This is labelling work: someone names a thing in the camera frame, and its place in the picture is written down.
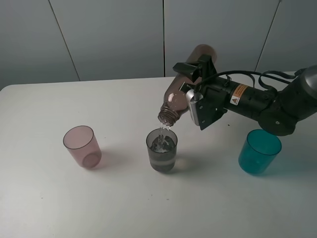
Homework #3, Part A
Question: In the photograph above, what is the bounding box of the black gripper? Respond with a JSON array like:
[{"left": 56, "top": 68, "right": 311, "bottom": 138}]
[{"left": 173, "top": 55, "right": 229, "bottom": 130}]

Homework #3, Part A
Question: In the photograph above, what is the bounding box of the brown translucent plastic bottle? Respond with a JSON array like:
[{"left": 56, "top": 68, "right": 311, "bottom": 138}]
[{"left": 158, "top": 44, "right": 218, "bottom": 126}]

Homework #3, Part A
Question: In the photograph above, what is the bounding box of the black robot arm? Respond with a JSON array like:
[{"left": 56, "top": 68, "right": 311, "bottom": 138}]
[{"left": 173, "top": 55, "right": 317, "bottom": 136}]

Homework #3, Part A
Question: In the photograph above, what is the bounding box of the grey translucent plastic cup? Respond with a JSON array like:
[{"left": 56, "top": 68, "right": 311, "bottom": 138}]
[{"left": 146, "top": 128, "right": 178, "bottom": 174}]

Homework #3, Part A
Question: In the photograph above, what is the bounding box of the teal translucent plastic cup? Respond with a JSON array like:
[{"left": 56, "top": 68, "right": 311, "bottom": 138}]
[{"left": 238, "top": 129, "right": 282, "bottom": 175}]

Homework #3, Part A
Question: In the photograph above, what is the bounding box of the pink translucent plastic cup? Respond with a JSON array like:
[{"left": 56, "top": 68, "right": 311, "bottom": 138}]
[{"left": 63, "top": 125, "right": 102, "bottom": 169}]

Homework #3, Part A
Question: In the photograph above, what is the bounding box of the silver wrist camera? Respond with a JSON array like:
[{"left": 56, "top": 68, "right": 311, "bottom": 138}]
[{"left": 186, "top": 89, "right": 203, "bottom": 126}]

